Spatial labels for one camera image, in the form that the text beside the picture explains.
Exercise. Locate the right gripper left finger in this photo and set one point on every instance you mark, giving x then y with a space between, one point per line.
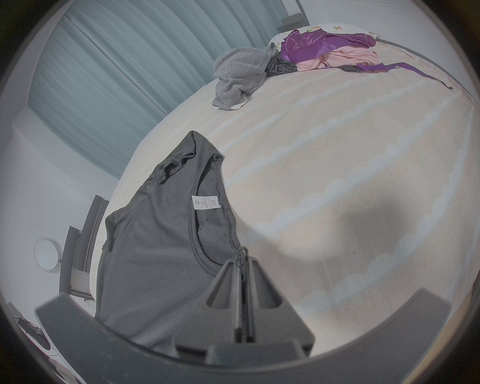
213 318

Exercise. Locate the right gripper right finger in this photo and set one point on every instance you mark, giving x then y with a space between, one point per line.
285 326

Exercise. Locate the black T-shirt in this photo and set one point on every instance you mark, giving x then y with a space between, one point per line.
150 243

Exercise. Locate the bed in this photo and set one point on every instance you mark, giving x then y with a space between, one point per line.
337 168

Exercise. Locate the round white mirror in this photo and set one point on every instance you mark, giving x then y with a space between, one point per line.
47 255

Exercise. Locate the blue-green curtain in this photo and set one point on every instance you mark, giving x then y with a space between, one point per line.
168 37
93 112

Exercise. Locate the grey garment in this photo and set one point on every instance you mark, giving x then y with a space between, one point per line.
240 71

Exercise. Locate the shiny black garment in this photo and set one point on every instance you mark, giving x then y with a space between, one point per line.
281 68

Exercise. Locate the pink garment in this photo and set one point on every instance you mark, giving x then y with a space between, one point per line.
345 58

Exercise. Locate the purple garment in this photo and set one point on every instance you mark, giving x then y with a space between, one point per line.
307 47

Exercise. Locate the white printed pillow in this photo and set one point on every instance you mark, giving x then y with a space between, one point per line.
337 28

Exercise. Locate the grey bedside table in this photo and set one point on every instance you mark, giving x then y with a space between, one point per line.
292 21

